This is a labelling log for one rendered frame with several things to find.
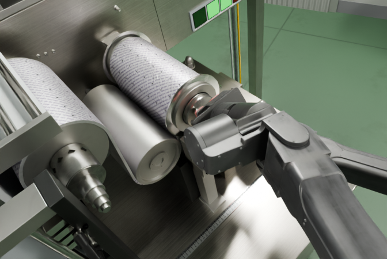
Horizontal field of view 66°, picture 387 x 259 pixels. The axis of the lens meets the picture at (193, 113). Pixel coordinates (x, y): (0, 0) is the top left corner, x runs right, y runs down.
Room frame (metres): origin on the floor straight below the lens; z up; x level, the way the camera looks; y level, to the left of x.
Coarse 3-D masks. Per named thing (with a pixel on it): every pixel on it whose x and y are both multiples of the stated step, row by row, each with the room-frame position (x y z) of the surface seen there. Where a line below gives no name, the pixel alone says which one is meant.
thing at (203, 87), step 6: (198, 84) 0.43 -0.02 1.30; (204, 84) 0.43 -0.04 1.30; (192, 90) 0.42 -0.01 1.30; (198, 90) 0.42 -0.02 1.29; (204, 90) 0.43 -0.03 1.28; (210, 90) 0.44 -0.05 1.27; (186, 96) 0.41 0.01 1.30; (192, 96) 0.42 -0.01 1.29; (180, 102) 0.40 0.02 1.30; (186, 102) 0.41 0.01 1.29; (180, 108) 0.40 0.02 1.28; (174, 114) 0.39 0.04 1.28; (180, 114) 0.40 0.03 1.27; (174, 120) 0.39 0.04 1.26; (180, 120) 0.39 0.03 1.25; (180, 126) 0.39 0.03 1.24; (186, 126) 0.40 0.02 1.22
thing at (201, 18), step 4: (204, 8) 0.87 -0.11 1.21; (196, 12) 0.85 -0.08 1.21; (200, 12) 0.86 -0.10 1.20; (204, 12) 0.87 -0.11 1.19; (196, 16) 0.85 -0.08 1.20; (200, 16) 0.86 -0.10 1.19; (204, 16) 0.87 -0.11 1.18; (196, 20) 0.85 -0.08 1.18; (200, 20) 0.86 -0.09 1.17; (204, 20) 0.86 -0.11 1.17; (196, 24) 0.85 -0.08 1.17; (200, 24) 0.85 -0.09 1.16
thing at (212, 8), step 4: (216, 0) 0.89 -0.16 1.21; (208, 4) 0.88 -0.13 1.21; (212, 4) 0.89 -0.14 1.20; (216, 4) 0.89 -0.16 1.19; (208, 8) 0.88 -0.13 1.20; (212, 8) 0.88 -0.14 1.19; (216, 8) 0.89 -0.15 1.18; (208, 12) 0.88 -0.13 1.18; (212, 12) 0.88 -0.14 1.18; (216, 12) 0.89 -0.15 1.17; (208, 16) 0.87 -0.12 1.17; (212, 16) 0.88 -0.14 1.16
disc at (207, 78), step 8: (192, 80) 0.43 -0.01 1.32; (200, 80) 0.44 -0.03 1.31; (208, 80) 0.45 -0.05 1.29; (216, 80) 0.46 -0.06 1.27; (184, 88) 0.42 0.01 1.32; (216, 88) 0.46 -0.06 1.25; (176, 96) 0.41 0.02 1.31; (176, 104) 0.40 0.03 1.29; (168, 112) 0.39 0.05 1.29; (168, 120) 0.39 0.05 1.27; (168, 128) 0.39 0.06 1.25; (176, 128) 0.40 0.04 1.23
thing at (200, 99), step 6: (198, 96) 0.42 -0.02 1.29; (204, 96) 0.42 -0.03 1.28; (210, 96) 0.43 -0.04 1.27; (192, 102) 0.40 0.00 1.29; (198, 102) 0.41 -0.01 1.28; (204, 102) 0.41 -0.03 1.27; (186, 108) 0.40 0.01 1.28; (192, 108) 0.40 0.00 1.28; (198, 108) 0.41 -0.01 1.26; (186, 114) 0.39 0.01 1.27; (192, 114) 0.40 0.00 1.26; (186, 120) 0.39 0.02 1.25
